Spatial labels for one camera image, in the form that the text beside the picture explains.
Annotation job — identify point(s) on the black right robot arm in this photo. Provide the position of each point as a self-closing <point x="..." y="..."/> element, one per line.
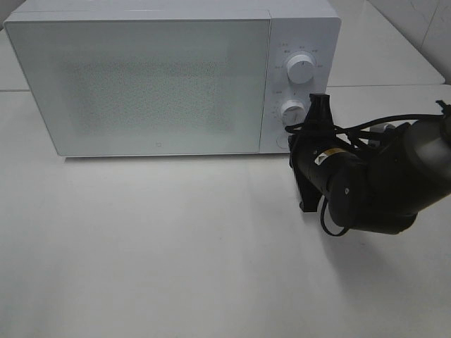
<point x="372" y="177"/>

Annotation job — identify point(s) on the white microwave oven body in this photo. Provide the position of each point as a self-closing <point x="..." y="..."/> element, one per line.
<point x="316" y="34"/>

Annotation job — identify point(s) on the white round knob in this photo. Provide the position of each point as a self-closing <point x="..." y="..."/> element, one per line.
<point x="292" y="112"/>
<point x="300" y="67"/>

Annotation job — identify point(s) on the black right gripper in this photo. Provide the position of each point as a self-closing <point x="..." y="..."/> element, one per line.
<point x="307" y="158"/>

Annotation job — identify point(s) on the round white door button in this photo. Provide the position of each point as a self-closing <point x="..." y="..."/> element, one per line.
<point x="282" y="141"/>

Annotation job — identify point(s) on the white microwave door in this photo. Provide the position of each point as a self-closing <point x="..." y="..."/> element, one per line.
<point x="146" y="88"/>

